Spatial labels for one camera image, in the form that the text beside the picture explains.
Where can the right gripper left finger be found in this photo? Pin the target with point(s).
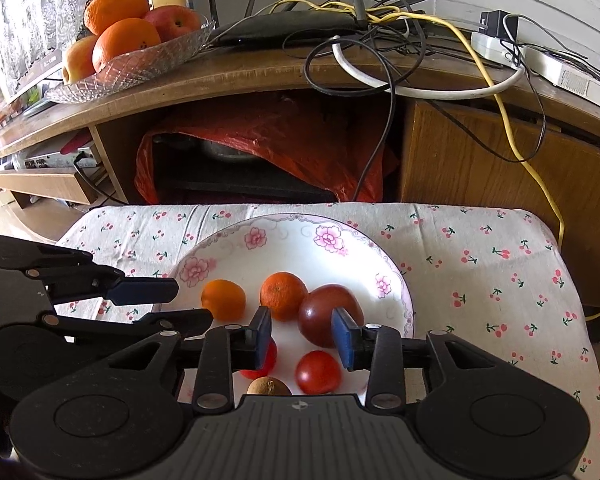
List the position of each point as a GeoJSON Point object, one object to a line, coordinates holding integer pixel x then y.
{"type": "Point", "coordinates": [226, 350]}

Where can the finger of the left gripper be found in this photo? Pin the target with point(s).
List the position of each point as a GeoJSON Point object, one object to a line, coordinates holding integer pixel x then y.
{"type": "Point", "coordinates": [127, 291]}
{"type": "Point", "coordinates": [189, 323]}

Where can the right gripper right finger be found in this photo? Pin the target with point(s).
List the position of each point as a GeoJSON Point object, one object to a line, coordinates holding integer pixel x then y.
{"type": "Point", "coordinates": [377, 349]}

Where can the small orange mandarin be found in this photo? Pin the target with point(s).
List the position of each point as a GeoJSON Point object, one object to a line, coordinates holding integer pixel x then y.
{"type": "Point", "coordinates": [283, 293]}
{"type": "Point", "coordinates": [224, 299]}

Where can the brown longan fruit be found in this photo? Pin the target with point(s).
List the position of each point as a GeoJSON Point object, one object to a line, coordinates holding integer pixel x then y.
{"type": "Point", "coordinates": [268, 386]}

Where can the dark red large tomato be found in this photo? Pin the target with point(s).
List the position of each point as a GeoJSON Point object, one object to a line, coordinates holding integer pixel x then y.
{"type": "Point", "coordinates": [315, 313]}

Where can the white floral ceramic bowl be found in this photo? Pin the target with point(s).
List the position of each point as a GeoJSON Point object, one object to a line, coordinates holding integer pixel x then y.
{"type": "Point", "coordinates": [297, 265]}

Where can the cherry print tablecloth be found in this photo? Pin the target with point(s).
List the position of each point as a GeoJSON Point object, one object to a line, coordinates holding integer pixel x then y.
{"type": "Point", "coordinates": [493, 277]}

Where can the red plastic bag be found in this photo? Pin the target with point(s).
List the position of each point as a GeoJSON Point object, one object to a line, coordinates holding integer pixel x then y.
{"type": "Point", "coordinates": [323, 143]}

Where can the yellow apple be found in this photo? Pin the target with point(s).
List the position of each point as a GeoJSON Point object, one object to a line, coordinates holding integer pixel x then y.
{"type": "Point", "coordinates": [77, 63]}

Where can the glass fruit dish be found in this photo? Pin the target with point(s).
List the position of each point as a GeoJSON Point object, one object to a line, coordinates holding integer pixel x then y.
{"type": "Point", "coordinates": [132, 69]}

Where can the wooden tv cabinet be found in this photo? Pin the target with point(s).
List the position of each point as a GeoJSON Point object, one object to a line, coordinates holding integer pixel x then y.
{"type": "Point", "coordinates": [534, 148]}

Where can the large orange front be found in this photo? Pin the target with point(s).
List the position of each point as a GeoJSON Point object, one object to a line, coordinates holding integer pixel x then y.
{"type": "Point", "coordinates": [123, 37]}

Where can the large orange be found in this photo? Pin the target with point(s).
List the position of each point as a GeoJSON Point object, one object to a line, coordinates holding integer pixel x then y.
{"type": "Point", "coordinates": [123, 37]}
{"type": "Point", "coordinates": [100, 14]}

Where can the red apple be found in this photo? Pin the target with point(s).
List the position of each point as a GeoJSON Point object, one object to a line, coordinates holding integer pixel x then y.
{"type": "Point", "coordinates": [172, 22]}

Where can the large orange top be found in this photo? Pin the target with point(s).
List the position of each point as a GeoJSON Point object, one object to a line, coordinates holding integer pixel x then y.
{"type": "Point", "coordinates": [100, 14]}

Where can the white lace curtain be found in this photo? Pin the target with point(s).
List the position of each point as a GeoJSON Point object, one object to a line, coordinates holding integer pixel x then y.
{"type": "Point", "coordinates": [30, 30]}

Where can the black wifi router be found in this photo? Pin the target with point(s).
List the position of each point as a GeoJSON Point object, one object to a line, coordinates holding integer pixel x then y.
{"type": "Point", "coordinates": [281, 19]}

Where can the white power strip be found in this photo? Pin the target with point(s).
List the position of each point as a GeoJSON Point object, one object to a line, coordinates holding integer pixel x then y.
{"type": "Point", "coordinates": [559, 73]}

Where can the black power adapter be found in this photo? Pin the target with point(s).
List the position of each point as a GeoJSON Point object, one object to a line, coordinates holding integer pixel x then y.
{"type": "Point", "coordinates": [499, 24]}

